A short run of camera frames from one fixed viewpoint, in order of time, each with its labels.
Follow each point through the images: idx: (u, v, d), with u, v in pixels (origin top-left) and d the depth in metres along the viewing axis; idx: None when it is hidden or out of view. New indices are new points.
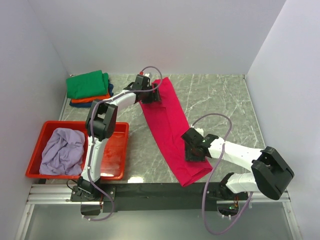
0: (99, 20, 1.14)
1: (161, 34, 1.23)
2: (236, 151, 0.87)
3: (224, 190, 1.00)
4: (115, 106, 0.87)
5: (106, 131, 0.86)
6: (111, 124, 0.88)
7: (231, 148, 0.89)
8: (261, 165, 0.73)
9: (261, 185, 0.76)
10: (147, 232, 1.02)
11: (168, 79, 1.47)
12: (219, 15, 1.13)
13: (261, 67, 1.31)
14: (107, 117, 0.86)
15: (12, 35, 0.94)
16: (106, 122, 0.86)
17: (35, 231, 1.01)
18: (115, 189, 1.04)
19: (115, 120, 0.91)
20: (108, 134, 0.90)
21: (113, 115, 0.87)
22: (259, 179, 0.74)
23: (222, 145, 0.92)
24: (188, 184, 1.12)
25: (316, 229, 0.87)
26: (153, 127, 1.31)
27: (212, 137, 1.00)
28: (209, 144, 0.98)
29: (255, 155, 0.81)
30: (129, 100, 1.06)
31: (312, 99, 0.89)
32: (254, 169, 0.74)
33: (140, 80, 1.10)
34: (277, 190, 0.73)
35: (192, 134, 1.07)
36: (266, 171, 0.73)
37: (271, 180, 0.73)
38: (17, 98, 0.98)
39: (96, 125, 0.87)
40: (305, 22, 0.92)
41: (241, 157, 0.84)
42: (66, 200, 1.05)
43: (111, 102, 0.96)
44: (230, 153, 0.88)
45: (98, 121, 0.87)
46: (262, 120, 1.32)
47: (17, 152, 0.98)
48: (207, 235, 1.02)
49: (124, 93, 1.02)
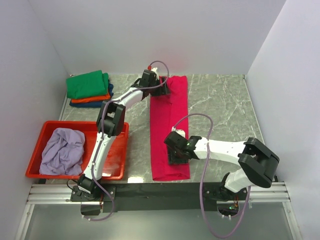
0: (99, 20, 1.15)
1: (161, 34, 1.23)
2: (221, 149, 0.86)
3: (225, 192, 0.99)
4: (123, 106, 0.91)
5: (115, 128, 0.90)
6: (120, 122, 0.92)
7: (216, 146, 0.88)
8: (247, 157, 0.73)
9: (252, 178, 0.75)
10: (147, 233, 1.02)
11: (186, 78, 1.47)
12: (219, 15, 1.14)
13: (260, 67, 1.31)
14: (117, 116, 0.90)
15: (12, 35, 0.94)
16: (116, 120, 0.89)
17: (35, 232, 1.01)
18: (114, 189, 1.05)
19: (123, 119, 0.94)
20: (117, 133, 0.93)
21: (122, 114, 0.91)
22: (249, 171, 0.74)
23: (207, 144, 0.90)
24: (157, 179, 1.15)
25: (316, 229, 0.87)
26: (155, 119, 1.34)
27: (196, 138, 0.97)
28: (194, 147, 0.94)
29: (240, 149, 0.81)
30: (137, 98, 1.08)
31: (312, 99, 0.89)
32: (241, 163, 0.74)
33: (146, 76, 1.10)
34: (267, 179, 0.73)
35: (176, 139, 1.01)
36: (252, 162, 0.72)
37: (259, 170, 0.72)
38: (18, 98, 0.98)
39: (106, 123, 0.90)
40: (304, 23, 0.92)
41: (227, 153, 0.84)
42: (66, 200, 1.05)
43: (119, 102, 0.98)
44: (216, 152, 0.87)
45: (107, 120, 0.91)
46: (262, 120, 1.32)
47: (17, 152, 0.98)
48: (207, 235, 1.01)
49: (131, 91, 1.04)
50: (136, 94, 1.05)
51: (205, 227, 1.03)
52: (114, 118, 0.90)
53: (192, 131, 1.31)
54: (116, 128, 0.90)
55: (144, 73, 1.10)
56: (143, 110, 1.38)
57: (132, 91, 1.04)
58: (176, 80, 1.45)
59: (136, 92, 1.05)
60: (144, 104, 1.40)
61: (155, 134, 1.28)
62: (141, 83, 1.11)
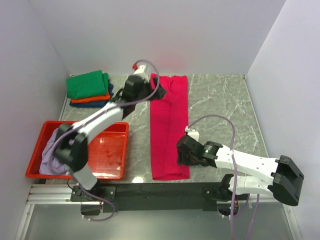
0: (99, 20, 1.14)
1: (161, 34, 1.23)
2: (250, 164, 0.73)
3: (225, 193, 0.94)
4: (86, 133, 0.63)
5: (72, 163, 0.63)
6: (81, 154, 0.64)
7: (243, 158, 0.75)
8: (281, 177, 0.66)
9: (280, 197, 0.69)
10: (147, 233, 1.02)
11: (186, 77, 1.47)
12: (218, 15, 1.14)
13: (260, 67, 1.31)
14: (74, 149, 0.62)
15: (12, 35, 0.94)
16: (73, 152, 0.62)
17: (35, 232, 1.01)
18: (115, 189, 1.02)
19: (83, 151, 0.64)
20: (79, 166, 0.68)
21: (83, 146, 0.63)
22: (279, 192, 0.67)
23: (231, 155, 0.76)
24: (157, 179, 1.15)
25: (317, 229, 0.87)
26: (155, 119, 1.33)
27: (216, 146, 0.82)
28: (216, 156, 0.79)
29: (273, 168, 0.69)
30: (114, 118, 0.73)
31: (311, 99, 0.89)
32: (274, 183, 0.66)
33: (129, 87, 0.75)
34: (297, 199, 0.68)
35: (191, 144, 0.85)
36: (287, 184, 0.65)
37: (291, 191, 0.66)
38: (18, 98, 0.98)
39: (61, 155, 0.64)
40: (304, 23, 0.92)
41: (257, 169, 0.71)
42: (66, 200, 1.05)
43: (81, 129, 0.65)
44: (243, 166, 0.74)
45: (64, 150, 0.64)
46: (262, 120, 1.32)
47: (17, 152, 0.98)
48: (207, 235, 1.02)
49: (105, 111, 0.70)
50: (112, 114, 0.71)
51: (205, 227, 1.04)
52: (72, 149, 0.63)
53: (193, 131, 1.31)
54: (74, 162, 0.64)
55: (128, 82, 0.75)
56: (143, 110, 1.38)
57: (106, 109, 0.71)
58: (177, 80, 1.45)
59: (112, 113, 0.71)
60: (144, 104, 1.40)
61: (156, 134, 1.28)
62: (124, 95, 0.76)
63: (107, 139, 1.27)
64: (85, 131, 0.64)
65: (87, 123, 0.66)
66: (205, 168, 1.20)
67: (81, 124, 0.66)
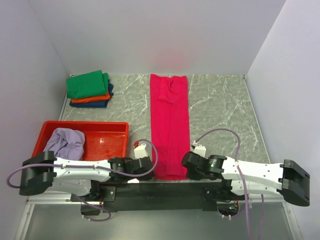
0: (99, 21, 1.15)
1: (161, 34, 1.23)
2: (256, 172, 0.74)
3: (226, 194, 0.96)
4: (49, 179, 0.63)
5: (25, 188, 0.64)
6: (36, 189, 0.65)
7: (248, 167, 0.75)
8: (289, 182, 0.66)
9: (290, 199, 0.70)
10: (147, 233, 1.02)
11: (186, 77, 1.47)
12: (218, 15, 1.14)
13: (260, 67, 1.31)
14: (34, 180, 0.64)
15: (12, 36, 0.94)
16: (31, 183, 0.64)
17: (35, 232, 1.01)
18: (114, 189, 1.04)
19: (39, 187, 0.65)
20: (30, 194, 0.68)
21: (43, 185, 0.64)
22: (290, 196, 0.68)
23: (237, 167, 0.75)
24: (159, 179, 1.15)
25: (316, 228, 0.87)
26: (155, 119, 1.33)
27: (220, 160, 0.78)
28: (221, 169, 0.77)
29: (279, 173, 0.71)
30: (97, 177, 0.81)
31: (312, 99, 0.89)
32: (283, 189, 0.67)
33: (136, 164, 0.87)
34: (307, 199, 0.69)
35: (196, 160, 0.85)
36: (295, 187, 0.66)
37: (301, 193, 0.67)
38: (18, 98, 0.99)
39: (24, 175, 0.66)
40: (305, 23, 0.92)
41: (264, 177, 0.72)
42: (66, 200, 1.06)
43: (58, 168, 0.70)
44: (250, 175, 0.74)
45: (32, 172, 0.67)
46: (262, 120, 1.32)
47: (17, 152, 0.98)
48: (207, 235, 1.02)
49: (94, 167, 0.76)
50: (98, 174, 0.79)
51: (205, 226, 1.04)
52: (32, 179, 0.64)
53: (193, 131, 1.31)
54: (25, 190, 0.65)
55: (140, 161, 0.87)
56: (143, 110, 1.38)
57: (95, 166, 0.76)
58: (177, 81, 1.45)
59: (99, 172, 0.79)
60: (144, 104, 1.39)
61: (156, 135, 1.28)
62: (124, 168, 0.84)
63: (107, 140, 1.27)
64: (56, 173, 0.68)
65: (67, 167, 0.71)
66: None
67: (61, 164, 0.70)
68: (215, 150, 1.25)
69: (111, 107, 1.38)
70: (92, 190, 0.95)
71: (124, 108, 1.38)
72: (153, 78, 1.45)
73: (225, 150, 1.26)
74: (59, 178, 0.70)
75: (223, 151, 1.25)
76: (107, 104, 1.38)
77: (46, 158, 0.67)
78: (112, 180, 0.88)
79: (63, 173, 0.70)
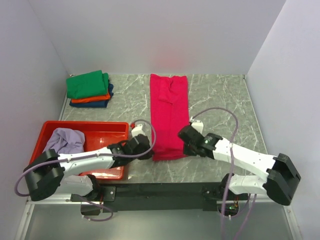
0: (99, 21, 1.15)
1: (161, 34, 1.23)
2: (247, 157, 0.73)
3: (224, 192, 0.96)
4: (61, 173, 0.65)
5: (36, 191, 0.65)
6: (47, 189, 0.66)
7: (241, 152, 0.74)
8: (276, 174, 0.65)
9: (272, 194, 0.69)
10: (147, 233, 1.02)
11: (186, 77, 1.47)
12: (218, 15, 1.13)
13: (260, 67, 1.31)
14: (44, 180, 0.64)
15: (12, 35, 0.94)
16: (40, 184, 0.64)
17: (35, 232, 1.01)
18: (114, 189, 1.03)
19: (51, 186, 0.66)
20: (42, 196, 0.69)
21: (53, 182, 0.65)
22: (273, 188, 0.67)
23: (230, 148, 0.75)
24: (158, 159, 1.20)
25: (316, 228, 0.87)
26: (157, 107, 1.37)
27: (215, 138, 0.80)
28: (213, 147, 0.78)
29: (269, 164, 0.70)
30: (103, 164, 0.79)
31: (312, 99, 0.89)
32: (268, 179, 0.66)
33: (133, 143, 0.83)
34: (289, 199, 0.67)
35: (192, 133, 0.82)
36: (281, 181, 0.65)
37: (285, 189, 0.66)
38: (18, 98, 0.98)
39: (31, 179, 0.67)
40: (305, 23, 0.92)
41: (253, 164, 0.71)
42: (66, 200, 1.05)
43: (64, 162, 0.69)
44: (241, 160, 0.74)
45: (38, 174, 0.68)
46: (262, 120, 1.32)
47: (17, 152, 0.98)
48: (207, 235, 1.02)
49: (97, 154, 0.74)
50: (102, 160, 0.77)
51: (205, 226, 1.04)
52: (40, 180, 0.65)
53: None
54: (36, 193, 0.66)
55: (136, 138, 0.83)
56: (143, 110, 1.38)
57: (98, 153, 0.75)
58: (177, 81, 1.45)
59: (103, 158, 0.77)
60: (144, 104, 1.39)
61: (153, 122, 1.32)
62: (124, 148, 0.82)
63: (107, 140, 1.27)
64: (64, 167, 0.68)
65: (72, 159, 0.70)
66: (206, 168, 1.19)
67: (66, 158, 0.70)
68: None
69: (111, 107, 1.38)
70: (94, 187, 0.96)
71: (124, 108, 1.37)
72: (153, 78, 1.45)
73: None
74: (68, 171, 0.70)
75: None
76: (107, 104, 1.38)
77: (49, 156, 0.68)
78: (117, 165, 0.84)
79: (70, 167, 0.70)
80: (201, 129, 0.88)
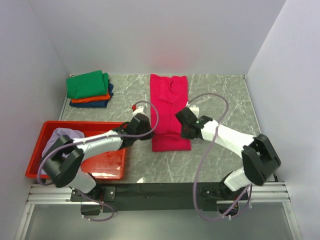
0: (99, 21, 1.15)
1: (161, 34, 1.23)
2: (229, 135, 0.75)
3: (223, 189, 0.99)
4: (81, 153, 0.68)
5: (59, 177, 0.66)
6: (69, 173, 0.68)
7: (224, 131, 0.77)
8: (250, 149, 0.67)
9: (248, 172, 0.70)
10: (147, 233, 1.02)
11: (186, 77, 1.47)
12: (218, 15, 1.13)
13: (260, 67, 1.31)
14: (66, 163, 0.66)
15: (12, 36, 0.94)
16: (63, 167, 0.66)
17: (35, 232, 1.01)
18: (114, 189, 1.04)
19: (73, 168, 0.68)
20: (63, 183, 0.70)
21: (75, 163, 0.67)
22: (247, 164, 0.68)
23: (216, 128, 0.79)
24: (158, 150, 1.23)
25: (316, 228, 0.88)
26: (159, 102, 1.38)
27: (206, 119, 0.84)
28: (202, 126, 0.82)
29: (248, 142, 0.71)
30: (113, 145, 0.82)
31: (312, 99, 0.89)
32: (242, 153, 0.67)
33: (135, 122, 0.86)
34: (263, 177, 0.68)
35: (187, 114, 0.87)
36: (255, 157, 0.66)
37: (258, 166, 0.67)
38: (18, 98, 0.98)
39: (51, 167, 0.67)
40: (305, 23, 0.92)
41: (233, 141, 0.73)
42: (66, 200, 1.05)
43: (80, 144, 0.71)
44: (222, 137, 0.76)
45: (56, 161, 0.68)
46: (262, 120, 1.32)
47: (17, 152, 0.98)
48: (207, 235, 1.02)
49: (107, 136, 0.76)
50: (112, 141, 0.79)
51: (205, 226, 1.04)
52: (62, 164, 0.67)
53: None
54: (59, 179, 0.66)
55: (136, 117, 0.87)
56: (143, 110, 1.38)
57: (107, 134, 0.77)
58: (177, 81, 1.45)
59: (113, 139, 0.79)
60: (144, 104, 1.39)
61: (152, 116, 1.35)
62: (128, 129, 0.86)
63: None
64: (82, 149, 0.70)
65: (87, 141, 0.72)
66: (206, 168, 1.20)
67: (82, 141, 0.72)
68: (215, 150, 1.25)
69: (111, 107, 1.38)
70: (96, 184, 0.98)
71: (124, 108, 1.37)
72: (153, 78, 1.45)
73: (225, 150, 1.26)
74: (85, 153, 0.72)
75: (223, 152, 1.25)
76: (107, 104, 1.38)
77: (64, 141, 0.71)
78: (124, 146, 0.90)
79: (86, 148, 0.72)
80: (197, 113, 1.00)
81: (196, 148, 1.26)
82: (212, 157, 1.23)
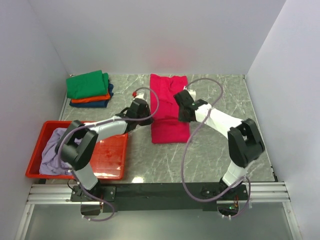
0: (99, 21, 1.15)
1: (161, 34, 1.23)
2: (219, 118, 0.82)
3: (223, 188, 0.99)
4: (96, 133, 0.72)
5: (77, 159, 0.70)
6: (86, 154, 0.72)
7: (217, 115, 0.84)
8: (236, 130, 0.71)
9: (232, 152, 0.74)
10: (146, 233, 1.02)
11: (186, 77, 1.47)
12: (218, 15, 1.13)
13: (260, 68, 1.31)
14: (82, 145, 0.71)
15: (11, 36, 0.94)
16: (80, 150, 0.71)
17: (34, 232, 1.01)
18: (114, 189, 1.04)
19: (89, 149, 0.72)
20: (81, 166, 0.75)
21: (91, 145, 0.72)
22: (232, 144, 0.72)
23: (209, 110, 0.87)
24: (157, 142, 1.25)
25: (316, 228, 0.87)
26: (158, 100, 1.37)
27: (201, 102, 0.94)
28: (196, 108, 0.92)
29: (235, 124, 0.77)
30: (119, 129, 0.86)
31: (312, 99, 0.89)
32: (228, 134, 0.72)
33: (135, 107, 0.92)
34: (245, 158, 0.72)
35: (185, 97, 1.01)
36: (240, 138, 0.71)
37: (242, 146, 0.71)
38: (18, 98, 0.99)
39: (68, 152, 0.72)
40: (305, 23, 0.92)
41: (222, 123, 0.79)
42: (66, 200, 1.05)
43: (92, 127, 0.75)
44: (213, 119, 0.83)
45: (71, 146, 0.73)
46: (262, 120, 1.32)
47: (17, 152, 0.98)
48: (207, 235, 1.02)
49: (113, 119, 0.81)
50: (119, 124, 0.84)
51: (205, 226, 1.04)
52: (79, 147, 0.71)
53: (193, 131, 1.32)
54: (78, 162, 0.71)
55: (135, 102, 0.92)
56: None
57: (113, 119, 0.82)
58: (177, 81, 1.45)
59: (119, 122, 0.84)
60: None
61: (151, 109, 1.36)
62: (129, 113, 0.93)
63: (107, 139, 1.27)
64: (94, 130, 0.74)
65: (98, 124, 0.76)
66: (206, 168, 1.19)
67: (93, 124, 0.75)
68: (215, 150, 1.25)
69: (111, 107, 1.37)
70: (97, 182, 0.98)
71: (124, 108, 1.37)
72: (153, 78, 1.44)
73: (225, 150, 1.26)
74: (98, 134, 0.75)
75: (223, 152, 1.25)
76: (107, 104, 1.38)
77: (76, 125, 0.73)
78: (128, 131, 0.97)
79: (98, 130, 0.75)
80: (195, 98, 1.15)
81: (196, 148, 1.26)
82: (212, 157, 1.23)
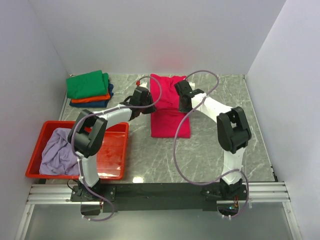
0: (99, 21, 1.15)
1: (161, 34, 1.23)
2: (212, 105, 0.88)
3: (223, 187, 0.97)
4: (105, 120, 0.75)
5: (90, 146, 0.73)
6: (98, 141, 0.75)
7: (211, 102, 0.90)
8: (224, 116, 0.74)
9: (220, 136, 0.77)
10: (146, 233, 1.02)
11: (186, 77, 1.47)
12: (218, 15, 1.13)
13: (260, 68, 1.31)
14: (93, 132, 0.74)
15: (12, 36, 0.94)
16: (92, 137, 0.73)
17: (34, 232, 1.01)
18: (114, 189, 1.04)
19: (100, 135, 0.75)
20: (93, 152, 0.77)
21: (101, 131, 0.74)
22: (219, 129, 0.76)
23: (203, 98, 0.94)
24: (156, 136, 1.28)
25: (316, 228, 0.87)
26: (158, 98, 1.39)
27: (198, 90, 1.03)
28: (193, 95, 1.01)
29: (224, 110, 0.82)
30: (124, 117, 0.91)
31: (312, 99, 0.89)
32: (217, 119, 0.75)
33: (137, 94, 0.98)
34: (230, 143, 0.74)
35: (183, 86, 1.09)
36: (226, 123, 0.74)
37: (228, 131, 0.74)
38: (18, 98, 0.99)
39: (80, 140, 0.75)
40: (305, 23, 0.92)
41: (213, 109, 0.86)
42: (66, 200, 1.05)
43: (100, 115, 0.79)
44: (207, 106, 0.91)
45: (83, 134, 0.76)
46: (262, 120, 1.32)
47: (17, 152, 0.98)
48: (207, 235, 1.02)
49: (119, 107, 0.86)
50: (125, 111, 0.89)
51: (205, 226, 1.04)
52: (90, 135, 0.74)
53: (193, 131, 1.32)
54: (90, 148, 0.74)
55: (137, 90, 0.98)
56: None
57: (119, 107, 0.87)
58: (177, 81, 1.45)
59: (124, 110, 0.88)
60: None
61: None
62: (133, 101, 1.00)
63: (107, 139, 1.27)
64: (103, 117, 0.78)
65: (105, 112, 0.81)
66: (206, 168, 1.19)
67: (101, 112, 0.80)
68: (215, 150, 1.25)
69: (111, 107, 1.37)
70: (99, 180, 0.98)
71: None
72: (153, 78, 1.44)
73: None
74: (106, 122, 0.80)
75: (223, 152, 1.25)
76: (107, 104, 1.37)
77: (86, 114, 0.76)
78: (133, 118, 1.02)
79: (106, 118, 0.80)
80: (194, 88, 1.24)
81: (196, 148, 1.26)
82: (212, 157, 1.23)
